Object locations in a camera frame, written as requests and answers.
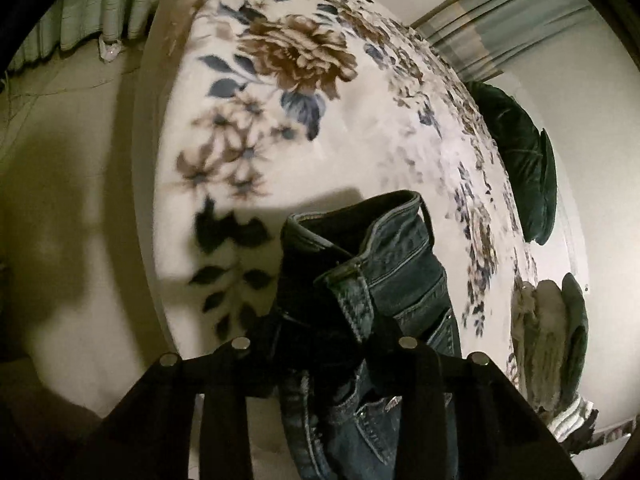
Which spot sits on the dark blue jeans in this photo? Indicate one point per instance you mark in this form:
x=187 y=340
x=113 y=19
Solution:
x=352 y=283

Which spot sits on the white bed headboard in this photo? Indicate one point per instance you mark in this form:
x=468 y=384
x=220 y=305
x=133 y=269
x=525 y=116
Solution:
x=569 y=224

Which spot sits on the dark green plush blanket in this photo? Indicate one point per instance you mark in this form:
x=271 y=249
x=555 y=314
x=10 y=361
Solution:
x=527 y=155

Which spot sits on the striped curtain near corner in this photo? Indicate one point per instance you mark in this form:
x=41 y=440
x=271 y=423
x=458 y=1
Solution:
x=68 y=22

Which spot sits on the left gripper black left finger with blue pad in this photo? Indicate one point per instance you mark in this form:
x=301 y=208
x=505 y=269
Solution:
x=148 y=434

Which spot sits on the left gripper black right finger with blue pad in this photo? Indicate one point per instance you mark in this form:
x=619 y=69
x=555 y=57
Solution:
x=463 y=419

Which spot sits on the striped green curtain at window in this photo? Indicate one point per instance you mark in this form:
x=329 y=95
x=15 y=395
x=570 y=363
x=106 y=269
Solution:
x=479 y=38

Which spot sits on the folded grey pants stack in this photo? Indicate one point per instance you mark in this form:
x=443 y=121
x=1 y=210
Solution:
x=538 y=333

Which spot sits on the floral bed blanket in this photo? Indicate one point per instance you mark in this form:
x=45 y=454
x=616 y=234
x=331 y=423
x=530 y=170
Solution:
x=285 y=106

